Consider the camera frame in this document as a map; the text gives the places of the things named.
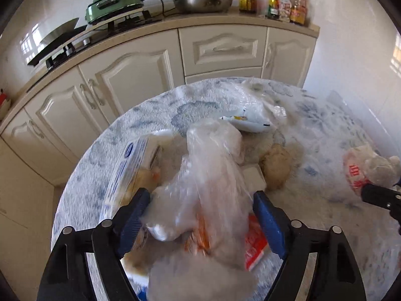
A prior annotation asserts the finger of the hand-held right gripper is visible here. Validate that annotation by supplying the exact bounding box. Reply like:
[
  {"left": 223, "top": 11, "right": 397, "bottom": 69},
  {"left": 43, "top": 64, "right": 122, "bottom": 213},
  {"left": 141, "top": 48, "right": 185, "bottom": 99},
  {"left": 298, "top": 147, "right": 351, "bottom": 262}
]
[{"left": 360, "top": 183, "right": 401, "bottom": 217}]

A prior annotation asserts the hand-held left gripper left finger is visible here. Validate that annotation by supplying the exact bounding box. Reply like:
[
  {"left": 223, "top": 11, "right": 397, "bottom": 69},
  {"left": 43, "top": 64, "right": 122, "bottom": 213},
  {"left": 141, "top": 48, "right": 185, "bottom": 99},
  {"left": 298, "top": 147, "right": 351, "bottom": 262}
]
[{"left": 36, "top": 187, "right": 151, "bottom": 301}]

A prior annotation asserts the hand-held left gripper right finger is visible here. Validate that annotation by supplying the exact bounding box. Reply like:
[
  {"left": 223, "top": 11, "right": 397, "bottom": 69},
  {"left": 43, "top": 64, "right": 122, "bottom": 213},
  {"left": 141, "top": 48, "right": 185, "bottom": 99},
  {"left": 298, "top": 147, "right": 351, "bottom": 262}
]
[{"left": 252, "top": 190, "right": 367, "bottom": 301}]

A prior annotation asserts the white bag with red print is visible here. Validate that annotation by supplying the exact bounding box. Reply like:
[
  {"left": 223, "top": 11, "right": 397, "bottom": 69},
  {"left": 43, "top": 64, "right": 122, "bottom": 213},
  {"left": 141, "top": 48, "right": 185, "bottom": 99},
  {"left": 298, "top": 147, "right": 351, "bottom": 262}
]
[{"left": 343, "top": 144, "right": 401, "bottom": 195}]

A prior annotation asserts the blue white printed package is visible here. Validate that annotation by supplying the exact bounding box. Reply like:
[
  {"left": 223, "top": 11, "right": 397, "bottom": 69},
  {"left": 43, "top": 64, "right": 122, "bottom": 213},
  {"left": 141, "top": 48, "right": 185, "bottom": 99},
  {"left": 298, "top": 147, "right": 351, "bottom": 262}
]
[{"left": 102, "top": 135, "right": 164, "bottom": 224}]

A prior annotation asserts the brown potato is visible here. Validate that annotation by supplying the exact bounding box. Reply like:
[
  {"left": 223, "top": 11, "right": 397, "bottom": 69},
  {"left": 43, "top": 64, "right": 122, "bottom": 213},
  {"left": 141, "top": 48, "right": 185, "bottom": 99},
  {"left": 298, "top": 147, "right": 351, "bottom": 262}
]
[{"left": 260, "top": 144, "right": 294, "bottom": 190}]

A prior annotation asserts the red white snack wrapper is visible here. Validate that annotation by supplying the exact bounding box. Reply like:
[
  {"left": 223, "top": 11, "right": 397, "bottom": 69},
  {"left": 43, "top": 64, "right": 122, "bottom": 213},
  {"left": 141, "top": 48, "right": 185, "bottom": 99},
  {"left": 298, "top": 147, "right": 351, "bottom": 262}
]
[{"left": 244, "top": 215, "right": 270, "bottom": 272}]

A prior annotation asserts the round marble-pattern table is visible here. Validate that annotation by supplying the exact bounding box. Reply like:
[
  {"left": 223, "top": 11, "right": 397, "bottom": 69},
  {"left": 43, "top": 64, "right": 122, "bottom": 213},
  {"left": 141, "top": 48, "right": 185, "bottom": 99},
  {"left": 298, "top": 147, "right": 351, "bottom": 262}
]
[{"left": 52, "top": 77, "right": 401, "bottom": 301}]

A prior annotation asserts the white foam block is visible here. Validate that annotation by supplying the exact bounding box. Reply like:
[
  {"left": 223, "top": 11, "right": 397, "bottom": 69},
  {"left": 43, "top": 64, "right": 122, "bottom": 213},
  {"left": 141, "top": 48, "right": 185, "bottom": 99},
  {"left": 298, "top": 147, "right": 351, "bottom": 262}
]
[{"left": 243, "top": 164, "right": 267, "bottom": 192}]

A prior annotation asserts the white yellow printed snack wrapper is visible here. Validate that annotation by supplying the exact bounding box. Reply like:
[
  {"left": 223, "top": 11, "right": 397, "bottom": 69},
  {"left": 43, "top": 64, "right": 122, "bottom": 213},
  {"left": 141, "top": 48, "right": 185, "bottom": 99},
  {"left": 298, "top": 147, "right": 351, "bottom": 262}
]
[{"left": 219, "top": 107, "right": 272, "bottom": 134}]

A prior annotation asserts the cream cabinet drawer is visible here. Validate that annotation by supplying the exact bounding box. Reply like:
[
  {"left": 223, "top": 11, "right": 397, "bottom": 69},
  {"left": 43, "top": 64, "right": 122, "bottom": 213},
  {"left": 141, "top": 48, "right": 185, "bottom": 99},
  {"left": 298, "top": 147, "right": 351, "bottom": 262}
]
[{"left": 178, "top": 27, "right": 269, "bottom": 78}]

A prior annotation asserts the black gas stove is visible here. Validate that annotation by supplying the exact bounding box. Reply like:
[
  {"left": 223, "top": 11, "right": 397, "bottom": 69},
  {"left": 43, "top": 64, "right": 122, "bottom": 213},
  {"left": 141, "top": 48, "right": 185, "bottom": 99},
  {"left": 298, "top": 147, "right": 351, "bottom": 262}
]
[{"left": 45, "top": 12, "right": 163, "bottom": 70}]

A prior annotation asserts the steel basin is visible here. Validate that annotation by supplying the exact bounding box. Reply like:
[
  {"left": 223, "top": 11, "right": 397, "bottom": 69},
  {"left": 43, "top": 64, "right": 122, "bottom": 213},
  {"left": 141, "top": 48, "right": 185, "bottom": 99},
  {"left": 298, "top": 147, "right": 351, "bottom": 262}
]
[{"left": 41, "top": 17, "right": 81, "bottom": 45}]

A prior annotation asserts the orange labelled condiment bottle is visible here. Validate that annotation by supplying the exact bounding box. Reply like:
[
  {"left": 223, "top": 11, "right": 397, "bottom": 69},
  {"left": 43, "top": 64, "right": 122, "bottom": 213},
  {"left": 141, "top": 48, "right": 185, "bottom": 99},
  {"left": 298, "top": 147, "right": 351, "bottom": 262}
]
[{"left": 290, "top": 0, "right": 306, "bottom": 26}]

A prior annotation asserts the white labelled condiment bottle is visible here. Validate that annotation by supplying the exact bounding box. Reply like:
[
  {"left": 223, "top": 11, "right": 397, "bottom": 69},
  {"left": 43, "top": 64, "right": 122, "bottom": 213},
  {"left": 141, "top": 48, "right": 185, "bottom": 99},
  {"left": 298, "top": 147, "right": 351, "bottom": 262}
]
[{"left": 279, "top": 0, "right": 292, "bottom": 23}]

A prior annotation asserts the green electric cooking pot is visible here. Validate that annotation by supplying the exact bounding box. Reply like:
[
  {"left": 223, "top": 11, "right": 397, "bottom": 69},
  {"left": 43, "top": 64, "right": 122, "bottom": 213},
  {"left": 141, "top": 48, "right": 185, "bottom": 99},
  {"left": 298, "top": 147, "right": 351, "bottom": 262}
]
[{"left": 86, "top": 0, "right": 145, "bottom": 26}]

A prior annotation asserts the black power cord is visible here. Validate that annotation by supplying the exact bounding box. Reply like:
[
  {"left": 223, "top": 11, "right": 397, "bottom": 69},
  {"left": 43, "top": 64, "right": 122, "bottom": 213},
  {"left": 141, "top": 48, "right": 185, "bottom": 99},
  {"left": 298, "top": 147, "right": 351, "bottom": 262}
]
[{"left": 142, "top": 0, "right": 176, "bottom": 18}]

